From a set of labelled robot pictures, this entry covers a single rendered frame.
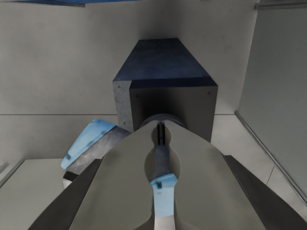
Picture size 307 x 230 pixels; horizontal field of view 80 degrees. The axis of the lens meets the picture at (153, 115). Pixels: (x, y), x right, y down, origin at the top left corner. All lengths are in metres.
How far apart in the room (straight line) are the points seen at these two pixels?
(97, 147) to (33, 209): 1.63
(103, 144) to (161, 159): 0.12
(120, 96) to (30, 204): 1.56
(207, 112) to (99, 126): 0.31
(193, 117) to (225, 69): 1.19
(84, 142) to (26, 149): 2.10
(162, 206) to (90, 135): 0.20
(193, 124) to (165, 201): 0.25
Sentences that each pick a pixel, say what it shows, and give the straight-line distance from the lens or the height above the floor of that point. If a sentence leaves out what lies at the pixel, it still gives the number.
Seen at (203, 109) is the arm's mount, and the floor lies 1.08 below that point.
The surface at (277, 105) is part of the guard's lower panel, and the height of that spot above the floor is 0.53.
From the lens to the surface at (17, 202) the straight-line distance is 2.08.
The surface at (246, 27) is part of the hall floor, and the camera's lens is 1.68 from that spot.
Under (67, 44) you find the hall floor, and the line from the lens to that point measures 1.70.
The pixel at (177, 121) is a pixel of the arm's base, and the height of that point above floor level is 1.10.
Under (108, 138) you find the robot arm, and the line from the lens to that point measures 0.35.
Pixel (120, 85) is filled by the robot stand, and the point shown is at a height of 1.00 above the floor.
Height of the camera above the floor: 1.53
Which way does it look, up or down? 61 degrees down
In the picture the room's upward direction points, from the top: 178 degrees counter-clockwise
